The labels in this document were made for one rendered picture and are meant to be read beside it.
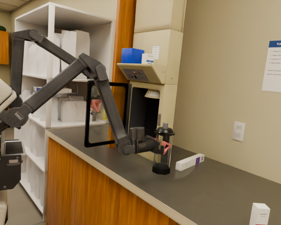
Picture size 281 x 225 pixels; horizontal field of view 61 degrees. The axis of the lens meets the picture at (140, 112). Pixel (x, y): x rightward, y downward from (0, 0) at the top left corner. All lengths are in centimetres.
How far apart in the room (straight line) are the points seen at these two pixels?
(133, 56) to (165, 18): 28
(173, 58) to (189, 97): 47
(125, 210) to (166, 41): 93
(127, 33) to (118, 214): 110
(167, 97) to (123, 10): 64
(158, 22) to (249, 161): 98
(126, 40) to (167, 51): 38
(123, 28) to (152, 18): 23
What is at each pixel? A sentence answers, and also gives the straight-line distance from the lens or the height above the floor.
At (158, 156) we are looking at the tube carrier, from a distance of 127.
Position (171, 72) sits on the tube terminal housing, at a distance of 139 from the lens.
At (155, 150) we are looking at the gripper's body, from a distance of 120.
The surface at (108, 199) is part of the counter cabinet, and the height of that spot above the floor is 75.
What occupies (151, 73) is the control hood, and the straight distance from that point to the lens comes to 133.
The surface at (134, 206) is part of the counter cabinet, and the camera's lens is 124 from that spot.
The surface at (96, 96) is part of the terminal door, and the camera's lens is 143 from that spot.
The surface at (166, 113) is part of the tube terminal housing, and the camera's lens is 140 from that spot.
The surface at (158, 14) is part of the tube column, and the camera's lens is 147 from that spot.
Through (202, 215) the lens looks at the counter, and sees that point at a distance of 101.
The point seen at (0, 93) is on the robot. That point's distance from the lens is 118.
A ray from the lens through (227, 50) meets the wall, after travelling 165.
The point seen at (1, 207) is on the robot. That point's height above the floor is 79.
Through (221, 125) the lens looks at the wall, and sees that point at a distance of 165.
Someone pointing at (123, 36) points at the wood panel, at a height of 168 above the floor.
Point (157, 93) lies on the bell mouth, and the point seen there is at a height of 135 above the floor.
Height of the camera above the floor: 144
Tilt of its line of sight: 9 degrees down
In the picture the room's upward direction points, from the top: 5 degrees clockwise
